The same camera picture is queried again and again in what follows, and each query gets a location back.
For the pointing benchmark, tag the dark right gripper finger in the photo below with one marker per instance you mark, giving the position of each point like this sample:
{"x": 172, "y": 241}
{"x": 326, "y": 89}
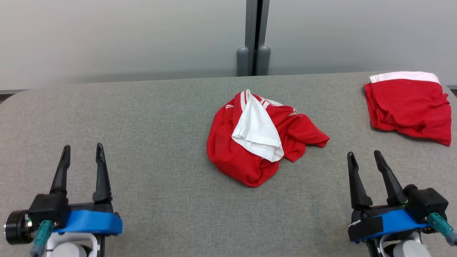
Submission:
{"x": 394, "y": 191}
{"x": 358, "y": 192}

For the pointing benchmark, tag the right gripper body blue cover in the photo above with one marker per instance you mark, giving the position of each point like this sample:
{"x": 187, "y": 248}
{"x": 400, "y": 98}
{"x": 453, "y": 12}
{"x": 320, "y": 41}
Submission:
{"x": 396, "y": 219}

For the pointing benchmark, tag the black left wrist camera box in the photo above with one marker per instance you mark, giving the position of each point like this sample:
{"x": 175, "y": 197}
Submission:
{"x": 48, "y": 210}

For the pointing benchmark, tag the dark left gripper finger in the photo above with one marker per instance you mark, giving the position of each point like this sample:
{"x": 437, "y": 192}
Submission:
{"x": 103, "y": 185}
{"x": 61, "y": 178}

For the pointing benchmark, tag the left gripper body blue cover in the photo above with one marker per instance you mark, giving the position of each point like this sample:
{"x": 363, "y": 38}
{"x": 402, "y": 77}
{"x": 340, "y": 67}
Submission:
{"x": 93, "y": 221}

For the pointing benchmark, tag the red shorts with white band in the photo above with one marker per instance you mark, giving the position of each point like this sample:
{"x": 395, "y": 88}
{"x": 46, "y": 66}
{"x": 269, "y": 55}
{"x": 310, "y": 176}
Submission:
{"x": 407, "y": 107}

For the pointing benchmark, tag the grey cylinder post foot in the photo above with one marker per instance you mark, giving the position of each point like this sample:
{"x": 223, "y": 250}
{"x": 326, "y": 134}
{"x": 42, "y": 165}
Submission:
{"x": 264, "y": 60}
{"x": 242, "y": 62}

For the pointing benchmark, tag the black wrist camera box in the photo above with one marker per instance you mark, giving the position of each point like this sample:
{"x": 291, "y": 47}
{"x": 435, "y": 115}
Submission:
{"x": 48, "y": 210}
{"x": 426, "y": 203}

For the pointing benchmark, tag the grey partition post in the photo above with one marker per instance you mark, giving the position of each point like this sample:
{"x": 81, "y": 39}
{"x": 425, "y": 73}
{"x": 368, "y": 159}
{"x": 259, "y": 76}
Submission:
{"x": 251, "y": 21}

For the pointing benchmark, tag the red shirt with white stripes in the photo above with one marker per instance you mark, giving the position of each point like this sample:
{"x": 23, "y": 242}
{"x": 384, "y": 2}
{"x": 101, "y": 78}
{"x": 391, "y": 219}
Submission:
{"x": 232, "y": 157}

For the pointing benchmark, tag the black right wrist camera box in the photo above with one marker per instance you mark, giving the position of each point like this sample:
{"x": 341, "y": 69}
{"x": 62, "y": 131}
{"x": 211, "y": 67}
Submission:
{"x": 426, "y": 203}

